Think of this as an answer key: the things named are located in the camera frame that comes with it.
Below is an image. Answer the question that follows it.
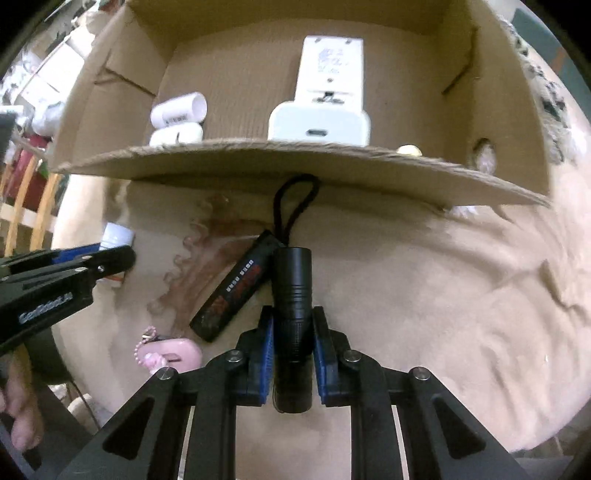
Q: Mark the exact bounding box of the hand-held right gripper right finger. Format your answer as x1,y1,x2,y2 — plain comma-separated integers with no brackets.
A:
311,305,532,480

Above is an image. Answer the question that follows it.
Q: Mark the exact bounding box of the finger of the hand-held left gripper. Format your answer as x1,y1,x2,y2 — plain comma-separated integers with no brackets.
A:
0,246,137,283
0,243,103,269

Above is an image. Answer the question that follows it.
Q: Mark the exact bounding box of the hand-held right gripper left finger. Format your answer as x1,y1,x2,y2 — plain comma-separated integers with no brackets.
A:
55,305,278,480

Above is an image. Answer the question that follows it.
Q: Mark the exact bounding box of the white red label bottle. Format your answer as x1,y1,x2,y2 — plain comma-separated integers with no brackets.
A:
99,222,136,289

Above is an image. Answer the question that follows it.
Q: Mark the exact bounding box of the black flashlight with lanyard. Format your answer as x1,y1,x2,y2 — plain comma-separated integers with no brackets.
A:
270,174,321,414

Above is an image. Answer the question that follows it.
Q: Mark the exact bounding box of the small white square block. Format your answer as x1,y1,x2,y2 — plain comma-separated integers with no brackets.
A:
148,124,204,147

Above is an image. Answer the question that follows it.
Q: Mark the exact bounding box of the white blue label pill bottle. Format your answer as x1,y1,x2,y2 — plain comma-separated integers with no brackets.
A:
150,92,208,129

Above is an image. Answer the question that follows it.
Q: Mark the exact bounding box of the brown cardboard box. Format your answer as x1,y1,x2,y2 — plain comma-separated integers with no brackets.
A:
48,0,552,208

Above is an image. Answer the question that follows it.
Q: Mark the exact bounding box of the white earbuds case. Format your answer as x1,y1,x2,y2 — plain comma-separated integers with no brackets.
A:
268,100,372,147

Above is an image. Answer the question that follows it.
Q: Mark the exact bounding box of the white printed device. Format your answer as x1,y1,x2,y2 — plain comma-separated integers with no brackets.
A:
295,36,365,112

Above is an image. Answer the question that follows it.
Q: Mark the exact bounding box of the person's left hand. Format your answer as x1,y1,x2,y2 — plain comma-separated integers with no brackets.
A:
0,351,44,450

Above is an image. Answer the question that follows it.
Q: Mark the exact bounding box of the black red label battery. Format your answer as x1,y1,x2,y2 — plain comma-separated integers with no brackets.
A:
189,230,278,343

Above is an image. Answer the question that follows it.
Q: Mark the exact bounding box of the wooden rack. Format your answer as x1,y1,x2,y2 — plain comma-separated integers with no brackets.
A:
0,138,61,259

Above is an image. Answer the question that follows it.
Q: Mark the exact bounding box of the brown hair claw clip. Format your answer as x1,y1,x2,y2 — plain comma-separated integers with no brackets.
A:
147,193,266,335

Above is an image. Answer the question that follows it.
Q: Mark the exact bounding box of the black and cream fuzzy blanket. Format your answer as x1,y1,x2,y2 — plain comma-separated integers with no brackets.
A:
499,9,583,167

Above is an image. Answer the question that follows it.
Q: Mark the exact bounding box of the teal cushion with orange stripe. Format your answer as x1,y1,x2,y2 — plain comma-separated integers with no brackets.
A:
515,8,566,75

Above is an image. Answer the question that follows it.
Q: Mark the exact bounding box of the pink heart keychain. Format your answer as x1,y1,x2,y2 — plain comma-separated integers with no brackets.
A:
134,325,203,374

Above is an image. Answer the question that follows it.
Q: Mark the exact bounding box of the thin black cable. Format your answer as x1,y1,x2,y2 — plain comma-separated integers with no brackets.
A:
67,378,102,435

